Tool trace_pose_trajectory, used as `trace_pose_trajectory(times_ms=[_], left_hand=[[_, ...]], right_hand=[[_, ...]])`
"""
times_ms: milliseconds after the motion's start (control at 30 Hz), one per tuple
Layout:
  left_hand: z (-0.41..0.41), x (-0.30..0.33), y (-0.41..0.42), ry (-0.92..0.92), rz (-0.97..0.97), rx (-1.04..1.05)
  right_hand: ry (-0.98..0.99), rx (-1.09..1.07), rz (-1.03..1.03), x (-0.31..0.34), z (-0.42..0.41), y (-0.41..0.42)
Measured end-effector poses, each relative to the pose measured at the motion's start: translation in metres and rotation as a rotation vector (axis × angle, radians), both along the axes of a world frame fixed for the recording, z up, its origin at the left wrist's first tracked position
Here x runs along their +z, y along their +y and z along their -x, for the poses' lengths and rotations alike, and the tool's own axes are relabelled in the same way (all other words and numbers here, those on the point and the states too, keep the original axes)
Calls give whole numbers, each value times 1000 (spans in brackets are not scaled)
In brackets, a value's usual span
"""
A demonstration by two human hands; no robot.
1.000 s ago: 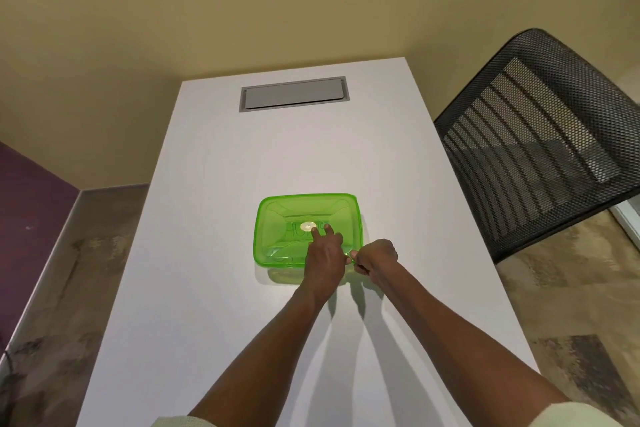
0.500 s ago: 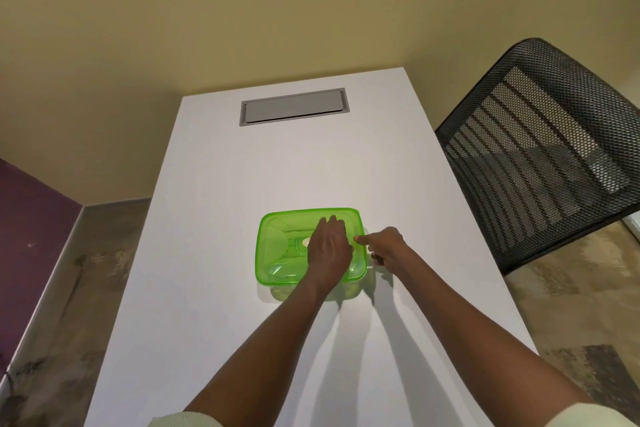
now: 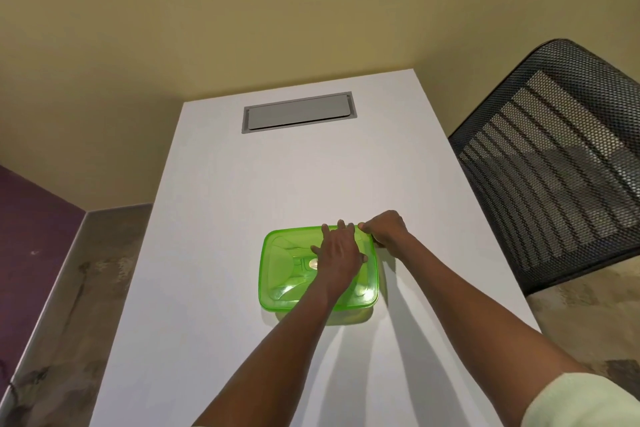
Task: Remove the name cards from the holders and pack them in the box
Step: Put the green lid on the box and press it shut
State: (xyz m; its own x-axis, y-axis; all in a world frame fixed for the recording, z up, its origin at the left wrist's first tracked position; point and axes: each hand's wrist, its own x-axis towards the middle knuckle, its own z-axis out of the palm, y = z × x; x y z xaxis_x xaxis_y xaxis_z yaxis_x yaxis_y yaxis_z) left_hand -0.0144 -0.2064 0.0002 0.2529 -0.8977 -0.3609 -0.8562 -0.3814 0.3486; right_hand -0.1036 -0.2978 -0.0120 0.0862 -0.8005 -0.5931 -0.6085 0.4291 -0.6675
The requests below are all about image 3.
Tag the person's left forearm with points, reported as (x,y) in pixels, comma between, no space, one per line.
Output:
(270,361)

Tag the black mesh office chair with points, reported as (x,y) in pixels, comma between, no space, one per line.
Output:
(555,166)

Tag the pale green shirt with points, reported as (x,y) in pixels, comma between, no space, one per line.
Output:
(585,401)

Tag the person's right forearm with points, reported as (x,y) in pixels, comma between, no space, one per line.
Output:
(480,331)

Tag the green plastic lid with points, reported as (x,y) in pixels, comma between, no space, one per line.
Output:
(285,271)

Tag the person's right hand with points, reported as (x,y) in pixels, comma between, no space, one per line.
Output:
(387,229)

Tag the person's left hand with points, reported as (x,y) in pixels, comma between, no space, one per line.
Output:
(337,256)

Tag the clear plastic container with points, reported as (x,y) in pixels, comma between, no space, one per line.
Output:
(345,316)

